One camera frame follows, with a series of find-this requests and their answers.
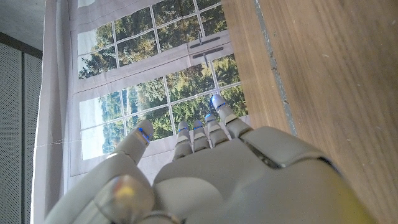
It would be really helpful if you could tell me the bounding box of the grey perforated wall panel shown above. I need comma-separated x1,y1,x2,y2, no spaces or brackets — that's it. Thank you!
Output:
0,30,43,224

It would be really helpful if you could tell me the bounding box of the printed window backdrop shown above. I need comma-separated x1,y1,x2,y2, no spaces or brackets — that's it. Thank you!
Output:
30,0,249,224

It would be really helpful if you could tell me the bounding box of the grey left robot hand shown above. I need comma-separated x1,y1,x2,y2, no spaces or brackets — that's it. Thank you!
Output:
43,93,377,224

